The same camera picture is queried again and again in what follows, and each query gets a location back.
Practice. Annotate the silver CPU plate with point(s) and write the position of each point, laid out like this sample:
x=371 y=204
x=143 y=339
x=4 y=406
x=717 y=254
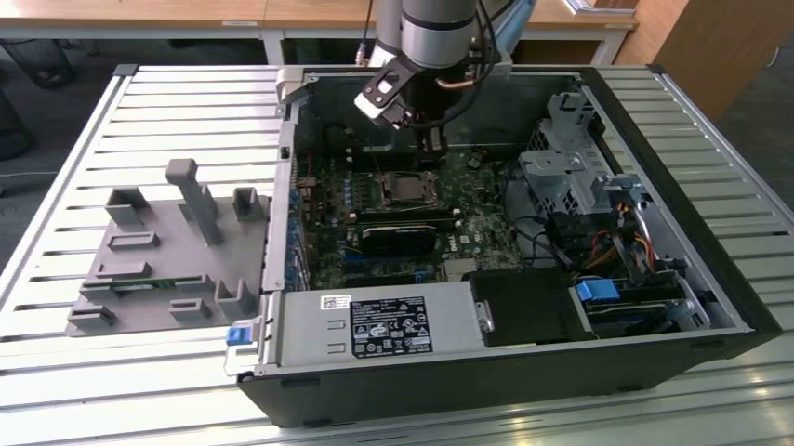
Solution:
x=413 y=188

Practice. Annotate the CPU socket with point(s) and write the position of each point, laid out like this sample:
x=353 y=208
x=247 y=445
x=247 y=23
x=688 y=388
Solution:
x=385 y=200

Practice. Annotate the black RAM stick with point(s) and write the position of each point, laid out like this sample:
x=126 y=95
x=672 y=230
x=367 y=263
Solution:
x=404 y=216

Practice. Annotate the metal drive cage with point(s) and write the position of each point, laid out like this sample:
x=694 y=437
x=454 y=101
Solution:
x=552 y=181

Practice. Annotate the green motherboard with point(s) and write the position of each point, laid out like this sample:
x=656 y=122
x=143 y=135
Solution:
x=478 y=223

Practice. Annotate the white paper stack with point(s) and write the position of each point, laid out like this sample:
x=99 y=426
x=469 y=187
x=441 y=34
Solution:
x=577 y=4

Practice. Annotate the silver chipset heatsink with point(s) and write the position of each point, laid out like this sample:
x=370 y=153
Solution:
x=461 y=270

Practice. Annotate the black plastic shroud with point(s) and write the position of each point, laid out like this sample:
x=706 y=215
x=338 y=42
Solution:
x=528 y=306

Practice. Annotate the wooden cabinet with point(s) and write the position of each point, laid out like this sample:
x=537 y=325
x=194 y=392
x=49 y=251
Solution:
x=720 y=51

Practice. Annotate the blue disk carrier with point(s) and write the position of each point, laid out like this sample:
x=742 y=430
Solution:
x=597 y=292

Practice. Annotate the wooden desk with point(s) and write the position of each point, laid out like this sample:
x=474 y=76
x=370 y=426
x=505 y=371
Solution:
x=155 y=14

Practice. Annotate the grey power supply unit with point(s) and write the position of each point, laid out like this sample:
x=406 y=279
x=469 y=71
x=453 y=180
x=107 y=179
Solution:
x=310 y=320

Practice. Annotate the grey parts rack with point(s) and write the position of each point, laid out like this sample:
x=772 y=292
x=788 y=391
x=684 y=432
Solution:
x=167 y=260

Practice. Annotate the green RAM stick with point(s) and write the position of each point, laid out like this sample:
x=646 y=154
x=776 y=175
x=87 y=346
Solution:
x=162 y=283

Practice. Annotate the blue case latch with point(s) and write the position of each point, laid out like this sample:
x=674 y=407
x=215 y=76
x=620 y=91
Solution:
x=238 y=336

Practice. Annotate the black open PC case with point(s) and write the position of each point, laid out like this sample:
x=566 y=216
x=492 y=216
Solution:
x=472 y=395

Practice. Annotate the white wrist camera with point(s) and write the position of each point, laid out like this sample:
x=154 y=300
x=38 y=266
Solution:
x=379 y=95

